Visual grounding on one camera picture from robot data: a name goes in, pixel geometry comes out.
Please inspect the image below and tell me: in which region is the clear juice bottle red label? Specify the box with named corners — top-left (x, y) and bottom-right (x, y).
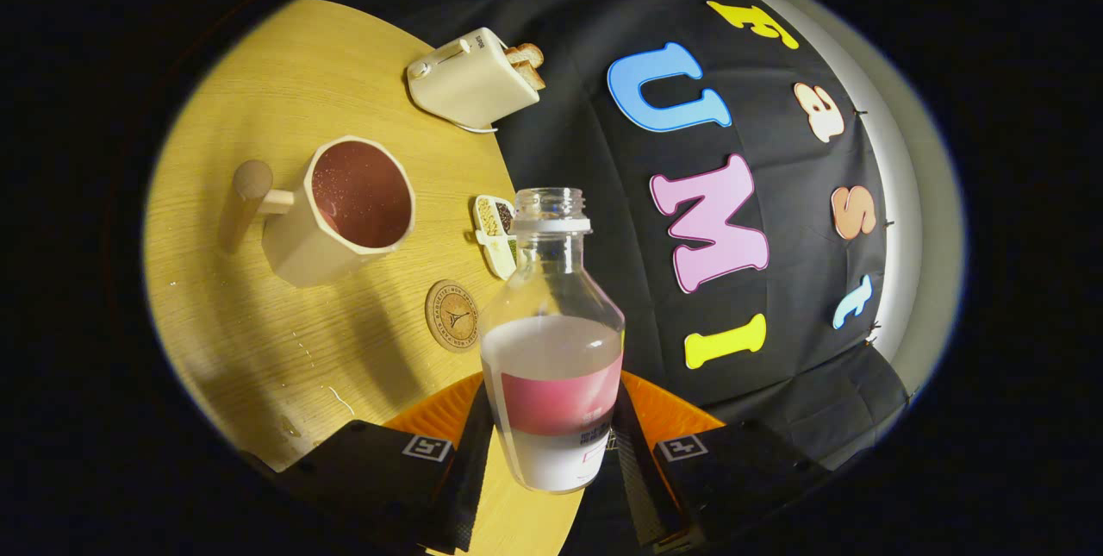
top-left (479, 187), bottom-right (626, 494)

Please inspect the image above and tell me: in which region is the cream cup with wooden handle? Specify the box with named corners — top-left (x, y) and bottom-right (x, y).
top-left (218, 136), bottom-right (417, 288)

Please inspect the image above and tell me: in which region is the round cork coaster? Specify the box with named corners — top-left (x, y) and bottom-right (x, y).
top-left (425, 279), bottom-right (480, 353)

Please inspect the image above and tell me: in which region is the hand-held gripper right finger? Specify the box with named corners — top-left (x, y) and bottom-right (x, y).
top-left (614, 371), bottom-right (832, 555)

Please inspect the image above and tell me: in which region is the wooden table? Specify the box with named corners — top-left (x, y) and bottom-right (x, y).
top-left (142, 0), bottom-right (587, 556)

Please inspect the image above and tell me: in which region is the white divided seed dish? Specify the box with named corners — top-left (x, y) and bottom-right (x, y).
top-left (472, 195), bottom-right (520, 281)

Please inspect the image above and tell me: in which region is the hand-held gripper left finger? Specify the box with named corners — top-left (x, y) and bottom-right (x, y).
top-left (259, 372), bottom-right (494, 555)

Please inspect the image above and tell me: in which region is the cream toaster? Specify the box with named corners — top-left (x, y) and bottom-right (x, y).
top-left (406, 28), bottom-right (541, 128)

